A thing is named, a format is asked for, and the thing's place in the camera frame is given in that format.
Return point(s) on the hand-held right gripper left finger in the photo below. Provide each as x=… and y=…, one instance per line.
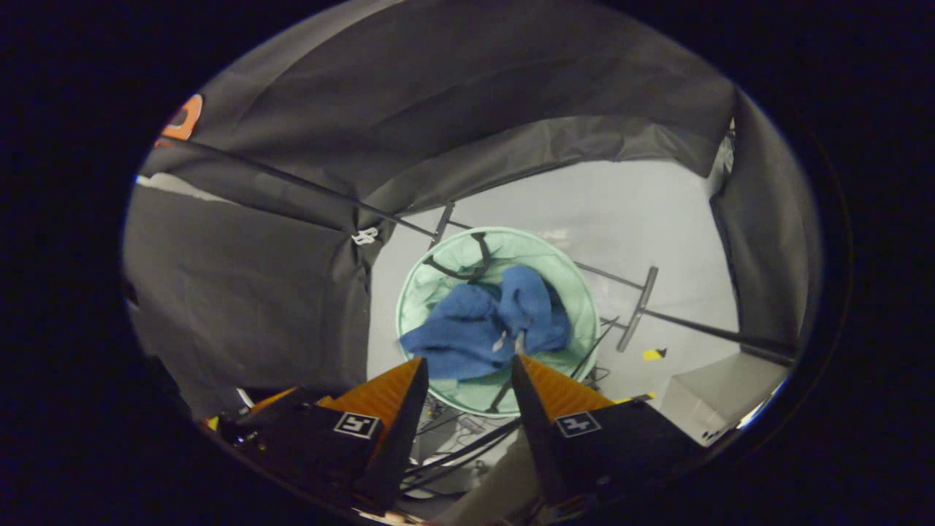
x=398, y=431

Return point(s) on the white cloth clip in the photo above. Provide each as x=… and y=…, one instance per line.
x=364, y=236

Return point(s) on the green mesh laundry hamper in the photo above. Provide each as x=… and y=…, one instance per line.
x=438, y=270

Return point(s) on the blue shirt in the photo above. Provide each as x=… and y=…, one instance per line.
x=467, y=329

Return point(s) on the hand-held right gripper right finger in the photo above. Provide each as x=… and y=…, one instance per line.
x=540, y=438

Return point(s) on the yellow black floor tape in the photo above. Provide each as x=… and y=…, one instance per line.
x=654, y=354

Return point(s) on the grey box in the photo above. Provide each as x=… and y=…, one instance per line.
x=723, y=398

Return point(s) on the black garment rack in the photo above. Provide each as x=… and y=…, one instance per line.
x=292, y=181

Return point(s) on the black backdrop cloth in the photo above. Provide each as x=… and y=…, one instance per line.
x=292, y=109

